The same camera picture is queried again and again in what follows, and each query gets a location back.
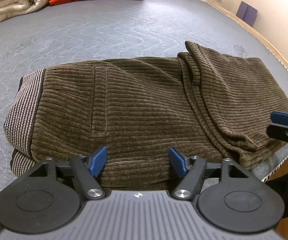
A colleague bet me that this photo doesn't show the brown corduroy pants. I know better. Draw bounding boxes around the brown corduroy pants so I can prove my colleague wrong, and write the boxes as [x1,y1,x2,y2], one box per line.
[4,41,288,190]

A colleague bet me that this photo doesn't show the purple folded mat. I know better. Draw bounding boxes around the purple folded mat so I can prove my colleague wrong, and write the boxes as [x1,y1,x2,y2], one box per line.
[236,1,258,27]

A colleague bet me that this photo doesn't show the wooden bed frame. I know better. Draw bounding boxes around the wooden bed frame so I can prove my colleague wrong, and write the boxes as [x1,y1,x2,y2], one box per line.
[207,0,288,239]

